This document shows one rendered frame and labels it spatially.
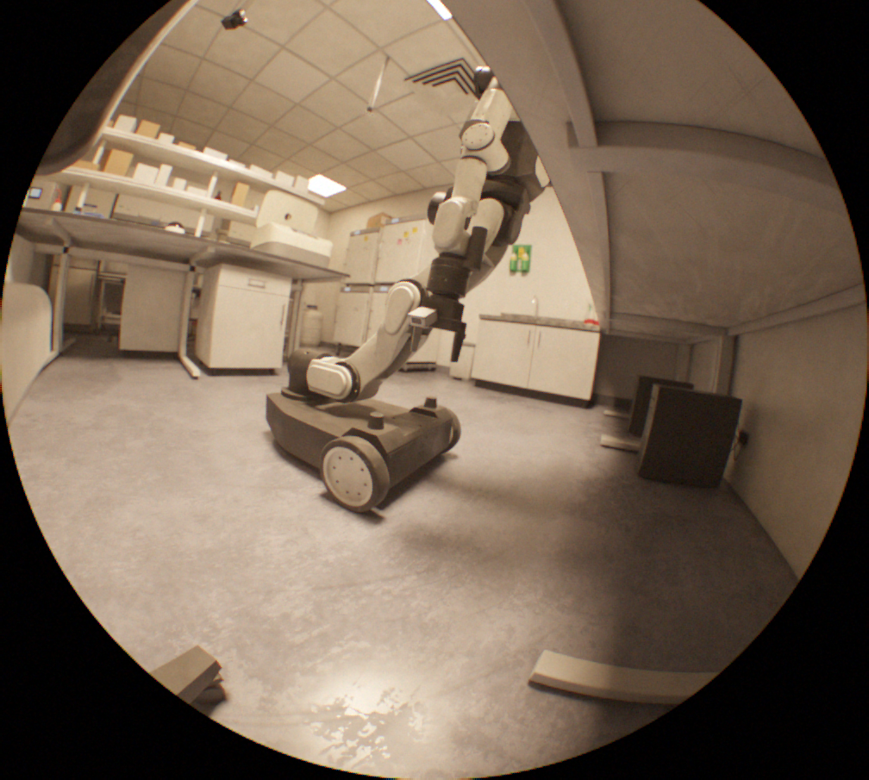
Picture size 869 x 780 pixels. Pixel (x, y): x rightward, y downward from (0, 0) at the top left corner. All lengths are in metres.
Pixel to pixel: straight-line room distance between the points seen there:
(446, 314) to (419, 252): 2.91
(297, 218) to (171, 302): 1.39
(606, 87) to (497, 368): 2.78
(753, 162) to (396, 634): 0.77
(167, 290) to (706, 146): 2.95
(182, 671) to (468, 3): 0.68
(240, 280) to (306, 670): 2.14
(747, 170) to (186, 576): 0.98
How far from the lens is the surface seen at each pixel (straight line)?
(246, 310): 2.27
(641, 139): 0.36
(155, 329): 2.85
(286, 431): 1.02
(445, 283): 0.61
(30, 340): 0.23
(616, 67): 0.32
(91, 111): 0.42
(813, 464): 1.15
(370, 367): 0.96
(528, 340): 2.82
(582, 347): 2.76
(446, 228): 0.64
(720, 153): 0.38
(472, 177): 0.72
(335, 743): 0.49
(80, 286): 4.52
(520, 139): 0.92
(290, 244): 2.41
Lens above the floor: 0.48
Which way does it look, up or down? 2 degrees down
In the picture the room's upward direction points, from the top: 8 degrees clockwise
